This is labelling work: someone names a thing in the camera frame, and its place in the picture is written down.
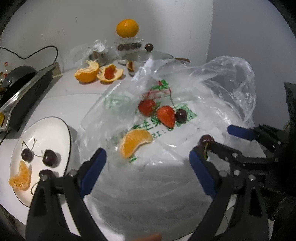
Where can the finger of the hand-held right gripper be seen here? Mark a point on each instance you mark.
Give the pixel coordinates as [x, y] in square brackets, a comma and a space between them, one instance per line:
[231, 154]
[240, 132]

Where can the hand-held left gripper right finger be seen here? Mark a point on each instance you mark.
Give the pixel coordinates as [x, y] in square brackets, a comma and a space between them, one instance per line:
[203, 173]

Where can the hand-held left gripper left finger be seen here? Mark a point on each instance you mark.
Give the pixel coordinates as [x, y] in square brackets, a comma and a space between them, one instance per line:
[94, 171]

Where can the dark red cherry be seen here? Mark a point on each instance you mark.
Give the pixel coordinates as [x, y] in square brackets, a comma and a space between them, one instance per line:
[46, 173]
[206, 139]
[49, 158]
[26, 154]
[181, 115]

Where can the peeled orange segment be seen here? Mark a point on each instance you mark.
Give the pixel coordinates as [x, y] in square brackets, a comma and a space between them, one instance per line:
[20, 177]
[136, 143]

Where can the clear printed plastic bag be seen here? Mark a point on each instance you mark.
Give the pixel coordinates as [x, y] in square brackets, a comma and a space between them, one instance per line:
[150, 185]

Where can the white plate with dark rim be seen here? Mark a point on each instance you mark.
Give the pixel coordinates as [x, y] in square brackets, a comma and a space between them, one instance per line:
[46, 134]

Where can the pointed red strawberry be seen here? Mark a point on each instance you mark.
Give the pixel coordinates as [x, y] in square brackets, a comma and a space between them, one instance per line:
[166, 115]

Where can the round red strawberry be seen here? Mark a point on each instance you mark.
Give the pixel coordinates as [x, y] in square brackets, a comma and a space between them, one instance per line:
[147, 107]

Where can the half peeled orange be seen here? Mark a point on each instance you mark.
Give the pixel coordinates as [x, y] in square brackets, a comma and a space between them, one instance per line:
[86, 74]

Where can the open orange peel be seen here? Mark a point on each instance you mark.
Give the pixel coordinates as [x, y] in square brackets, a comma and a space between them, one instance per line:
[116, 75]

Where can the strawberry piece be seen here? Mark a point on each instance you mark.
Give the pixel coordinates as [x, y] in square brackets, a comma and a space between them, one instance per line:
[109, 73]

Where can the black induction cooker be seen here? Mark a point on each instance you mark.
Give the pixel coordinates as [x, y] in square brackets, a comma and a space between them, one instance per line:
[27, 95]

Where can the steel cup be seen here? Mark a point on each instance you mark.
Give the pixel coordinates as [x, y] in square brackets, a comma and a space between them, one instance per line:
[99, 58]

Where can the crumpled clear plastic wrap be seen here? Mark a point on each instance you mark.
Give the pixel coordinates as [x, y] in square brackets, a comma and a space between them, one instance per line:
[79, 52]

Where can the black wok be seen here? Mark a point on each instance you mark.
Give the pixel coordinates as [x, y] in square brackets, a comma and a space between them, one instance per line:
[18, 74]

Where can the clear glass jar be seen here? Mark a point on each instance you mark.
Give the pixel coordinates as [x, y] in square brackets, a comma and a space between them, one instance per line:
[129, 45]

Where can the whole orange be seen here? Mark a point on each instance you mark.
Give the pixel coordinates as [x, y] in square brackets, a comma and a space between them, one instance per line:
[127, 28]

